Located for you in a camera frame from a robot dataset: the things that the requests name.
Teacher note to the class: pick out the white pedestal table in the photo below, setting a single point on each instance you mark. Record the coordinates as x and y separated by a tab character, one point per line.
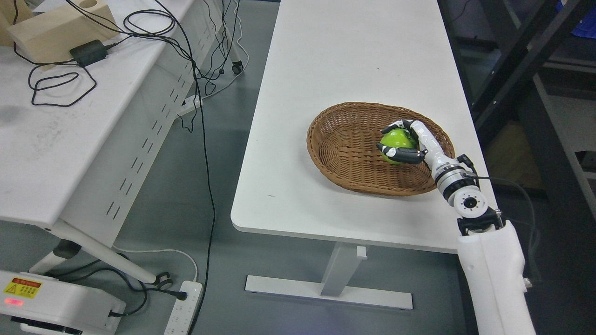
337	72

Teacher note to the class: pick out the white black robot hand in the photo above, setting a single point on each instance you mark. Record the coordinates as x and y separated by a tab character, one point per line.
428	148

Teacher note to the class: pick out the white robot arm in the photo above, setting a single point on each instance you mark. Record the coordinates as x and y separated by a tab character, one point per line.
489	252

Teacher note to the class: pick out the white perforated side desk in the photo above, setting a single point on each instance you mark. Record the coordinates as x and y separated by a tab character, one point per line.
76	171

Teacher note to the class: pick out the white box machine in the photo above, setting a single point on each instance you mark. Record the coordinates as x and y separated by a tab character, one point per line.
46	306

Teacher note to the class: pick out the black metal shelf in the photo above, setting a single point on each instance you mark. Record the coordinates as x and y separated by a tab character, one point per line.
530	85

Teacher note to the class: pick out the green apple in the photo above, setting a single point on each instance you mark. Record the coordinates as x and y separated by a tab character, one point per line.
399	138

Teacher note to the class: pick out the beige wooden block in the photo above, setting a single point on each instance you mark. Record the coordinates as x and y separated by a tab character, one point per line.
49	37

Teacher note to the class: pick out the brown wicker basket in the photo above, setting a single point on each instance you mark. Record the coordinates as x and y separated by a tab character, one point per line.
342	141

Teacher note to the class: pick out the black power adapter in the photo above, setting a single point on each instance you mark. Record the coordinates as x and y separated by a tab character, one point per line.
89	53

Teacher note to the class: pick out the white power strip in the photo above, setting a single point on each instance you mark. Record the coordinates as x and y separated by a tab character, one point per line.
190	104
183	311

